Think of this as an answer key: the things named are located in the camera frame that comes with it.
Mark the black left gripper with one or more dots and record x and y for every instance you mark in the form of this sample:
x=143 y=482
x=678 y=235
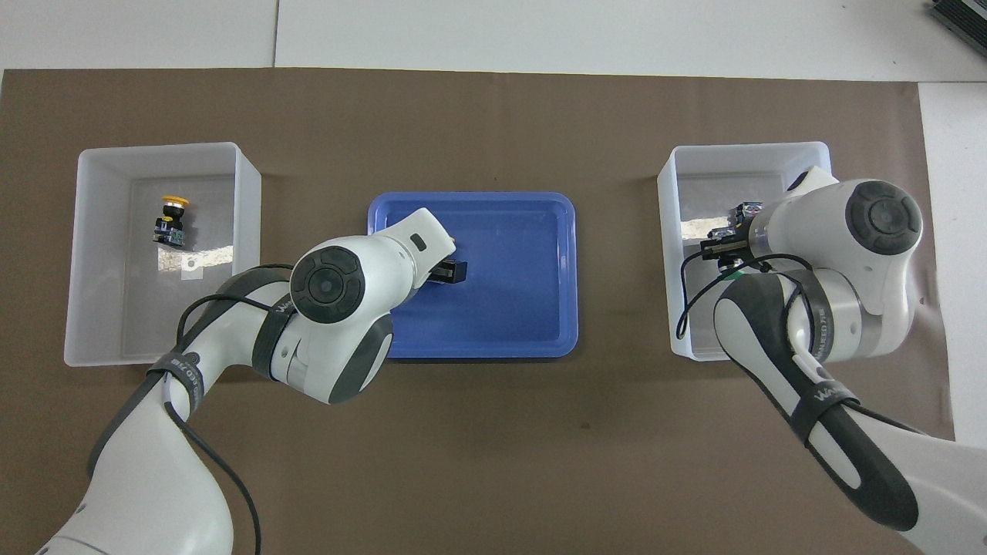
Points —
x=429 y=274

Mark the brown paper table mat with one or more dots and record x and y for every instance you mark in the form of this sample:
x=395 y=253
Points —
x=540 y=432

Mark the blue plastic tray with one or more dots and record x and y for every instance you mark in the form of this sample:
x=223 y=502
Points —
x=509 y=308

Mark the grey ribbed metal device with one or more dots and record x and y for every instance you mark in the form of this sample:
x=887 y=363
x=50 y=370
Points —
x=960 y=19

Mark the translucent white plastic box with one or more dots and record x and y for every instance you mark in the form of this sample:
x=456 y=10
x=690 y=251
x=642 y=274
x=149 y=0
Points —
x=686 y=185
x=100 y=308

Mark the small white sticker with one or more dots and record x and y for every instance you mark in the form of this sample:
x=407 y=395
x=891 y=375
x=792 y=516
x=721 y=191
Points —
x=191 y=267

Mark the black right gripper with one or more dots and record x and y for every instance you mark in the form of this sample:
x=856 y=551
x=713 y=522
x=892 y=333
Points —
x=749 y=245

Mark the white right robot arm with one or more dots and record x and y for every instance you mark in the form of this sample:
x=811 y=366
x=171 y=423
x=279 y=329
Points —
x=848 y=247

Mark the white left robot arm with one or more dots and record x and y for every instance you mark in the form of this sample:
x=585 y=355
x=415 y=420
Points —
x=331 y=301

